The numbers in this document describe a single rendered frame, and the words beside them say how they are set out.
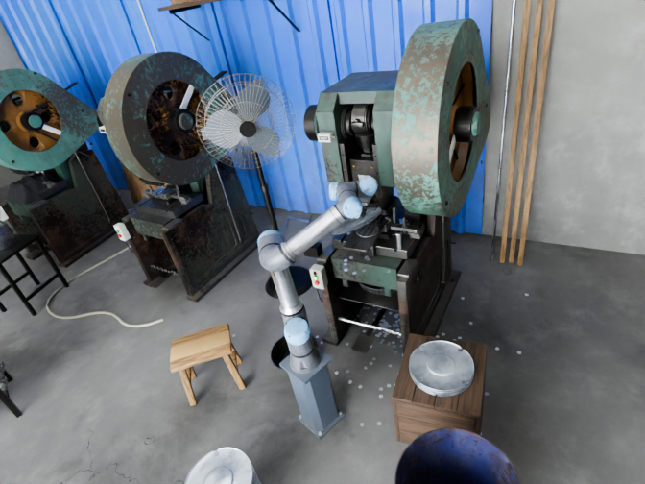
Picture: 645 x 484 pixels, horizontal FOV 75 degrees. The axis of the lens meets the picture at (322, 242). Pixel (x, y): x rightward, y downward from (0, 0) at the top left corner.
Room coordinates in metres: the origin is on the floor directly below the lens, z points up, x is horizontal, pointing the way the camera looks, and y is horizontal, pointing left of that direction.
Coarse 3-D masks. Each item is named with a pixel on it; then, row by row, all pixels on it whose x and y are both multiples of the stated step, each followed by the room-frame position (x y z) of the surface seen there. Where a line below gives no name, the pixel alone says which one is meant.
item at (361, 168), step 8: (360, 152) 2.08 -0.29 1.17; (352, 160) 2.00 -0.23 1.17; (360, 160) 1.97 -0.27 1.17; (368, 160) 1.95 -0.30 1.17; (352, 168) 2.00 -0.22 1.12; (360, 168) 1.97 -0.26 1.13; (368, 168) 1.95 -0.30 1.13; (352, 176) 2.00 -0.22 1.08; (360, 176) 1.98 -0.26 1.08; (368, 176) 1.95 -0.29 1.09; (376, 192) 1.93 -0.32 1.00; (384, 200) 1.96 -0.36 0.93
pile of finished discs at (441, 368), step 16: (416, 352) 1.39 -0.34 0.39; (432, 352) 1.37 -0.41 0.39; (448, 352) 1.35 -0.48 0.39; (464, 352) 1.33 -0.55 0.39; (416, 368) 1.30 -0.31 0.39; (432, 368) 1.28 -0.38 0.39; (448, 368) 1.26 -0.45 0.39; (464, 368) 1.25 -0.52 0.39; (416, 384) 1.24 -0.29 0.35; (432, 384) 1.20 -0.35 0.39; (448, 384) 1.18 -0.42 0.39; (464, 384) 1.16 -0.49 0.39
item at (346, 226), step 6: (372, 210) 1.82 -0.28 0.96; (378, 210) 1.86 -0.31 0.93; (366, 216) 1.87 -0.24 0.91; (372, 216) 1.90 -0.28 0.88; (348, 222) 1.84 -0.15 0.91; (354, 222) 1.88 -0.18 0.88; (360, 222) 1.91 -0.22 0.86; (366, 222) 1.93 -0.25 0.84; (336, 228) 1.82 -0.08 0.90; (342, 228) 1.85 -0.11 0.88; (348, 228) 1.90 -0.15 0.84; (354, 228) 1.93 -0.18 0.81; (336, 234) 1.91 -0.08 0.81
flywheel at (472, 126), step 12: (468, 72) 2.00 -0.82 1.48; (468, 84) 2.02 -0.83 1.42; (468, 96) 2.03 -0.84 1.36; (456, 108) 1.77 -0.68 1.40; (468, 108) 1.74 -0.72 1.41; (456, 120) 1.72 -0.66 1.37; (468, 120) 1.69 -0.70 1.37; (480, 120) 1.75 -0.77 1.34; (456, 132) 1.71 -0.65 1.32; (468, 132) 1.69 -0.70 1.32; (456, 144) 1.94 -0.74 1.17; (468, 144) 1.97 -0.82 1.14; (468, 156) 1.98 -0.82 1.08; (456, 168) 1.89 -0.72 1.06; (456, 180) 1.82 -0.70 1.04
